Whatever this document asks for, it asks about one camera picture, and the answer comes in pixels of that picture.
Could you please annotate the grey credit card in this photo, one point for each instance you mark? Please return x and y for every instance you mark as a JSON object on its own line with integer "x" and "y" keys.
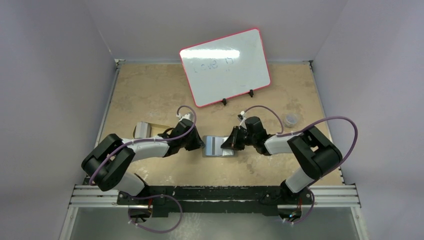
{"x": 212, "y": 146}

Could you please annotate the aluminium frame rail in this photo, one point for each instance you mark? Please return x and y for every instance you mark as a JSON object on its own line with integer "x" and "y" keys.
{"x": 332, "y": 196}

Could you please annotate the grey leather card holder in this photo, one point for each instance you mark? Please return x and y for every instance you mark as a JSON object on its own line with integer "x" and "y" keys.
{"x": 227, "y": 153}

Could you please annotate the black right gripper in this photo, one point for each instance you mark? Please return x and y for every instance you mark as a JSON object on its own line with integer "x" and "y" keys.
{"x": 236, "y": 138}

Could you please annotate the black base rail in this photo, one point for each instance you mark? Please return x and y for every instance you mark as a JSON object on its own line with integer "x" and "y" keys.
{"x": 264, "y": 208}

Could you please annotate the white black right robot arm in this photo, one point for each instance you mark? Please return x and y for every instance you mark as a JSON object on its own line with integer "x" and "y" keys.
{"x": 314, "y": 152}

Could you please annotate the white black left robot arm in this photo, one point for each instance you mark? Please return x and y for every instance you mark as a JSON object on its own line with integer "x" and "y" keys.
{"x": 107, "y": 164}

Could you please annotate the beige plastic tray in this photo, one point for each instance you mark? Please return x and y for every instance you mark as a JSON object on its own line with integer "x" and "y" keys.
{"x": 158, "y": 128}

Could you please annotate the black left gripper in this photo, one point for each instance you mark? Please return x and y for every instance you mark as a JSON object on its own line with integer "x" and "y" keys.
{"x": 197, "y": 144}

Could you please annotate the red framed whiteboard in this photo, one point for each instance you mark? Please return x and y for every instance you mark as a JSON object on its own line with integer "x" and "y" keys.
{"x": 225, "y": 67}

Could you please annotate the small clear plastic cup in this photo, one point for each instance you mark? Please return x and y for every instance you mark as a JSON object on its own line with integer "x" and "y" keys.
{"x": 290, "y": 120}

